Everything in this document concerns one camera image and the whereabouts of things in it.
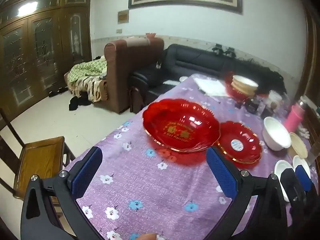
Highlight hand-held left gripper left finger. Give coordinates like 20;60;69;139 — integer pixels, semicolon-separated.
20;146;103;240

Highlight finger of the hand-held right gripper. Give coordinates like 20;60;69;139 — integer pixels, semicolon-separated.
296;166;316;198
280;168;307;202

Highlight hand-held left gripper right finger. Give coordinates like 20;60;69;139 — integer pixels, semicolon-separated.
206;146;292;240

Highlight small white bowl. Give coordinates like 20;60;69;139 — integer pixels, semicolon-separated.
274;159;294;202
292;155;312;180

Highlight large white foam bowl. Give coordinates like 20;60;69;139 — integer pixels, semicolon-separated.
263;116;292;152

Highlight large red scalloped plate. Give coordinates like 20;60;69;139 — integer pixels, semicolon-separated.
142;99;222;153

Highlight stack of beige bowls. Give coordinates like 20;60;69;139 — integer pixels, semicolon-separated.
230;74;259;97

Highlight person's left hand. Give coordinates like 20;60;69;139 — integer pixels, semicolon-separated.
136;233;158;240

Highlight beige bowl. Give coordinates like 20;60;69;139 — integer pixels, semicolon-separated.
287;132;309;160

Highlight small red scalloped plate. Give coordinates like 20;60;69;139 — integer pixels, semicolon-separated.
216;120;263;165

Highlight light wooden chair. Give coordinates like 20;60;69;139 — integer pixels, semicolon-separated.
0;109;75;200

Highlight purple floral tablecloth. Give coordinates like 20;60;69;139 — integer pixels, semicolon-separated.
54;74;315;240

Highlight pink knitted sleeve bottle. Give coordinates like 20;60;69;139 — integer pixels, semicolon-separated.
282;102;307;133

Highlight dark clothes pile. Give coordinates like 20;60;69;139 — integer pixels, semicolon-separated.
69;96;88;111

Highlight glass jar with wooden lid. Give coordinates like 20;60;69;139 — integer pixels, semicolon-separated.
265;100;281;118

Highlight black jar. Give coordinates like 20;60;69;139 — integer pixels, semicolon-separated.
244;97;259;113

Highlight black slippers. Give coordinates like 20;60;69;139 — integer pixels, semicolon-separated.
49;88;67;97

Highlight black pen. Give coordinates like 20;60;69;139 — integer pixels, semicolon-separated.
199;88;222;104

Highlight tiger striped blanket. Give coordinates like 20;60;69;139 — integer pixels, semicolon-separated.
67;76;108;103

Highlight dark wooden chair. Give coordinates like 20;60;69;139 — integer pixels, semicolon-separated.
129;86;150;114

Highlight white paper sheet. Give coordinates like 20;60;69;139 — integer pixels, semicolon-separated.
192;77;229;97

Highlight green patterned blanket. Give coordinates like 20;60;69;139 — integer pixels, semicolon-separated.
67;57;108;83

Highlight black fuzzy garment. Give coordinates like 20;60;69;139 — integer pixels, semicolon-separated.
235;60;287;93

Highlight brown armchair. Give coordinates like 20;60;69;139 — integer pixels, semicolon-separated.
104;37;165;114

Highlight black leather sofa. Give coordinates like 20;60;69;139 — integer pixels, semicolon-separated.
130;44;285;100

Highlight brown wooden wardrobe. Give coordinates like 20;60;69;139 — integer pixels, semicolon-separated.
0;0;92;130

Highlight beige towel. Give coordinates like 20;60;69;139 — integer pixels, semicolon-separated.
126;37;150;46

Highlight wooden door frame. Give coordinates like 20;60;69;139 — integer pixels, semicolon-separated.
292;0;320;110

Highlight small wall plaque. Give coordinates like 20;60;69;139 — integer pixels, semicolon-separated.
117;9;129;25

